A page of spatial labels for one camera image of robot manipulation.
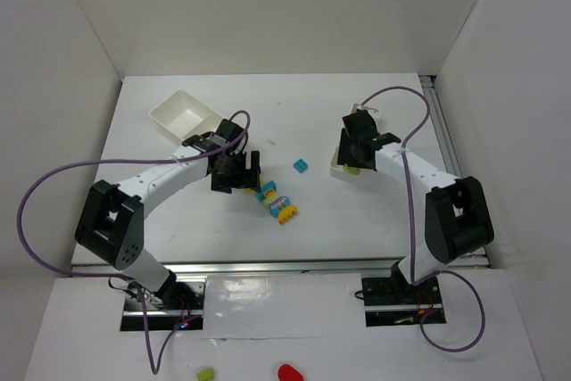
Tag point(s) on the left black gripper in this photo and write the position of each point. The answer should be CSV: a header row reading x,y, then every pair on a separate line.
x,y
238,176

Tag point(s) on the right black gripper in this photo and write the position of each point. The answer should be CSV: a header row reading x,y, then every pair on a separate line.
x,y
352,149

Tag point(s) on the light green lego brick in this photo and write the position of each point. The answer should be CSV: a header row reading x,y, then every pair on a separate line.
x,y
355,171

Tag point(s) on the teal square lego brick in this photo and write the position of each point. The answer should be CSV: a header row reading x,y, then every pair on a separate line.
x,y
300,166

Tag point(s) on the teal flower lego brick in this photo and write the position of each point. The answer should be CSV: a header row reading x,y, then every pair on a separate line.
x,y
278,205

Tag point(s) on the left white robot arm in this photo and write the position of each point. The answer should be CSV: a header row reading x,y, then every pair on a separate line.
x,y
112,223

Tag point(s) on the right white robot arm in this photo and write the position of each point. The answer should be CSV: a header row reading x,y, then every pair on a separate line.
x,y
422,180

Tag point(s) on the teal and green lego stack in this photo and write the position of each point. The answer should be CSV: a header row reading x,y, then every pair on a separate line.
x,y
267,194

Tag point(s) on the right white divided container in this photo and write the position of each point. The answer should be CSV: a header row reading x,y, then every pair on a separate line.
x,y
344,172

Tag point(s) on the white divided container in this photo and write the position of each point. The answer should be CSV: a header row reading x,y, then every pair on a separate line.
x,y
182,116
344,172

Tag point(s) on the left white divided container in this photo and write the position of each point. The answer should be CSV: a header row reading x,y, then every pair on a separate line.
x,y
182,116

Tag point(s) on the red round piece foreground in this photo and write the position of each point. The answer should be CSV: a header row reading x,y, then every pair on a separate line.
x,y
287,372

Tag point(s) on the green lego on foreground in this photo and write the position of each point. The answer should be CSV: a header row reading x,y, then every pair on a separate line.
x,y
206,375

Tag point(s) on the aluminium rail front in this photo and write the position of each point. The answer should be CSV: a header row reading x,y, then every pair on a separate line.
x,y
205,269

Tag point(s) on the aluminium rail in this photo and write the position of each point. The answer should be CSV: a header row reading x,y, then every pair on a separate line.
x,y
450,149
205,269

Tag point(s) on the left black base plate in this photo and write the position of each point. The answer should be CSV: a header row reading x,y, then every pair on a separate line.
x,y
185,312

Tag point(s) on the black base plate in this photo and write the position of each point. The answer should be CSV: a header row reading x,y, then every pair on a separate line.
x,y
383,307
185,312

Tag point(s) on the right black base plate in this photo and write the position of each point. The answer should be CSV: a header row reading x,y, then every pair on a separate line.
x,y
383,307

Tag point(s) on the aluminium rail right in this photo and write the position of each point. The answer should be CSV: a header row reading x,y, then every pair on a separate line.
x,y
450,149

